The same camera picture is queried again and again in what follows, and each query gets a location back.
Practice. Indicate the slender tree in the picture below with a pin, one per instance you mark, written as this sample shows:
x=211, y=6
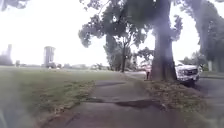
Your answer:
x=124, y=50

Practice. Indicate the grey concrete sidewalk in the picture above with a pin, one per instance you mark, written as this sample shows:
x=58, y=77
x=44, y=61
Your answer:
x=110, y=116

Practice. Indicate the large thick-trunked tree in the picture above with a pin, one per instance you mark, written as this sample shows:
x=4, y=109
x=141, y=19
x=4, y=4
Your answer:
x=163, y=50

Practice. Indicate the tall pale building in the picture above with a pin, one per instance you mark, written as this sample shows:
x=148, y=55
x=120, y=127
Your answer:
x=49, y=55

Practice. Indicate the grass verge strip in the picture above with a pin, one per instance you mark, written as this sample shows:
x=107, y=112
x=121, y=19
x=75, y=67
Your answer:
x=173, y=96

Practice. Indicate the wide grass field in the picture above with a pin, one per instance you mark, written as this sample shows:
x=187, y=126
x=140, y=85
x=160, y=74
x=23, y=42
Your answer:
x=43, y=86

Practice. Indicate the white pickup truck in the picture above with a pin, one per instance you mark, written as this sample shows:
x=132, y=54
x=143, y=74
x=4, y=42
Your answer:
x=186, y=71

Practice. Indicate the group of dark trees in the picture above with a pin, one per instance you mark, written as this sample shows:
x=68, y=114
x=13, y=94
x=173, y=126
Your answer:
x=213, y=33

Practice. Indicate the narrow distant building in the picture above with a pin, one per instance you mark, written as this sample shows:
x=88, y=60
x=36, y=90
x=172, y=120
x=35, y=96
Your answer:
x=6, y=55

